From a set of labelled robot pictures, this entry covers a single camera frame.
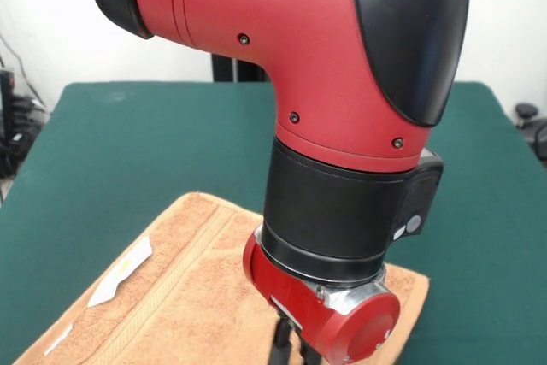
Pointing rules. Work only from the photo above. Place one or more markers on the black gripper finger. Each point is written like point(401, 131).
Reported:
point(309, 352)
point(281, 341)

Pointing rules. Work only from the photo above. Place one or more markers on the black equipment pile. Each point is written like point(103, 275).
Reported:
point(19, 143)

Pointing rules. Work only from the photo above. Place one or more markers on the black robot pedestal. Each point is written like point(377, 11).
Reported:
point(239, 68)

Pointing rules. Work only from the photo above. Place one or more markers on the dark green table cloth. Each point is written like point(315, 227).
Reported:
point(107, 147)

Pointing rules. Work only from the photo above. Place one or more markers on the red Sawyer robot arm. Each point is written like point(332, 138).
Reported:
point(299, 61)

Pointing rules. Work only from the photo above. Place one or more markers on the black upright device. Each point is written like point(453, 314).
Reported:
point(7, 100)

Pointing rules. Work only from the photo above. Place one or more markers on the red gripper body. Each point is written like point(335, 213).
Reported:
point(307, 309)

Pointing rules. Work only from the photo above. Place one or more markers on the orange terry towel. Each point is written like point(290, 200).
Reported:
point(184, 296)

